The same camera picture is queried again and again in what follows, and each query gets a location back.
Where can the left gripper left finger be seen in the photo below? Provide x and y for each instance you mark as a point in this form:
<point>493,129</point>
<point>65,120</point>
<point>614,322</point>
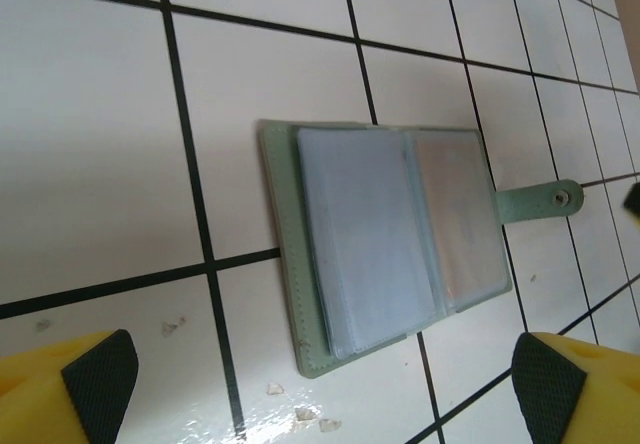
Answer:
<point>60,394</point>

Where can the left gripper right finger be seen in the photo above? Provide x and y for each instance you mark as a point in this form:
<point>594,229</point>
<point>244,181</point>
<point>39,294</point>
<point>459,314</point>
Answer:
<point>580,394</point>

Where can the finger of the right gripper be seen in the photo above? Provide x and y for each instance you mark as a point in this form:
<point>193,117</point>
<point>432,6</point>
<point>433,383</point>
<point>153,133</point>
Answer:
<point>634,199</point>

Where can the clear cassette case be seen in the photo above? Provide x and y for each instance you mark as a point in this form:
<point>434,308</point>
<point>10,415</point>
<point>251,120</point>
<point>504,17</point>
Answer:
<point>287,214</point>

